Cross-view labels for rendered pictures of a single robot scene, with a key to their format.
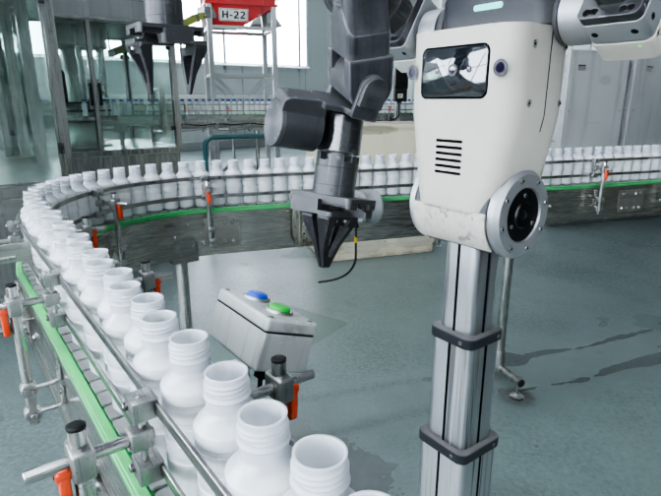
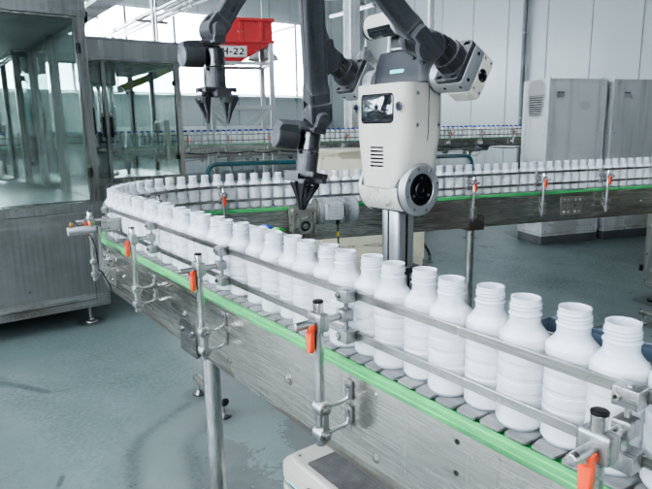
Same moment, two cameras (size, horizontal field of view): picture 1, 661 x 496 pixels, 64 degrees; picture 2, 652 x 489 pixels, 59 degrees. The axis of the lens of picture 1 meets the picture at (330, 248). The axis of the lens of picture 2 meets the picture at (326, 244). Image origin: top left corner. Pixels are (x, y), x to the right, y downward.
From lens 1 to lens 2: 0.82 m
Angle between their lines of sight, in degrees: 5
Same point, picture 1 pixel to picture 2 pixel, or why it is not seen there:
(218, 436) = (256, 249)
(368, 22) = (318, 88)
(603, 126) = (586, 148)
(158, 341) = (226, 229)
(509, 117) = (406, 133)
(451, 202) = (379, 182)
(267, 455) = (275, 244)
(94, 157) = (106, 184)
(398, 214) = (374, 215)
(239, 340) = not seen: hidden behind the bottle
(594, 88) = (574, 113)
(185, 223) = not seen: hidden behind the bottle
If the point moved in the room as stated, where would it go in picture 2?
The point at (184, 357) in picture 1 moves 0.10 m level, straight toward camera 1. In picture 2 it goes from (240, 230) to (246, 238)
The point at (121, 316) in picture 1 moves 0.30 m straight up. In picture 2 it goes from (203, 228) to (195, 104)
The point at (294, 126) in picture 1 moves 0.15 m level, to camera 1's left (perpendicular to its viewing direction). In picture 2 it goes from (285, 137) to (225, 138)
